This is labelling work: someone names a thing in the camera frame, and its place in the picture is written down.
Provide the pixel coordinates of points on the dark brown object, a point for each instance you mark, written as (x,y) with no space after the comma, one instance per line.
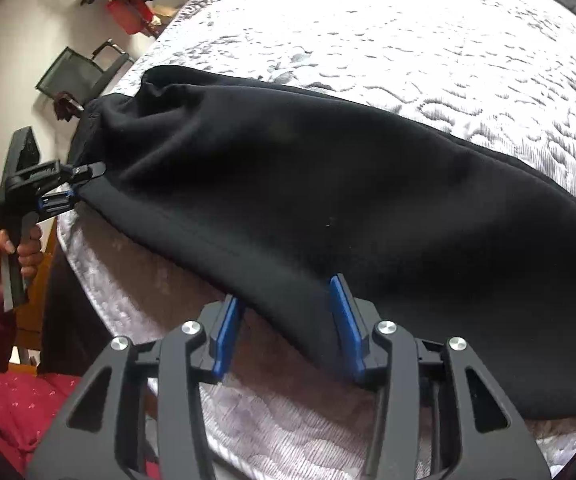
(65,104)

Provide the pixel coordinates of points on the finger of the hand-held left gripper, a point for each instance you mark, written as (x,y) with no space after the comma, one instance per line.
(60,204)
(85,169)

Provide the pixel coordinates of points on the dark bed base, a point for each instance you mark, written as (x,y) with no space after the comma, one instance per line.
(67,310)

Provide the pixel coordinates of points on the brown cardboard box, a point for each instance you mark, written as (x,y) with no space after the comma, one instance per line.
(165,12)

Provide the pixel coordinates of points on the black pants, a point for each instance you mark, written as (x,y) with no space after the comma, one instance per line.
(288,190)

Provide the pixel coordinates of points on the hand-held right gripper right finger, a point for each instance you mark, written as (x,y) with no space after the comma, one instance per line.
(348,330)

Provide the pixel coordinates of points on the black mesh chair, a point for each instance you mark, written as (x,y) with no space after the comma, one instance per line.
(70,72)

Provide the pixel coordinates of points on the person's left hand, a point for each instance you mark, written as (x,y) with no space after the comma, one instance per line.
(26,257)

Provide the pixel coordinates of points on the person's red patterned clothing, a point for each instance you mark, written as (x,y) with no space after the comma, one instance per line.
(27,410)

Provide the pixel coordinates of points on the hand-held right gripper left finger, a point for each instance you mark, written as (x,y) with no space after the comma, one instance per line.
(223,340)

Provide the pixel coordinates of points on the white quilted mattress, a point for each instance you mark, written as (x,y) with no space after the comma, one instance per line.
(418,40)

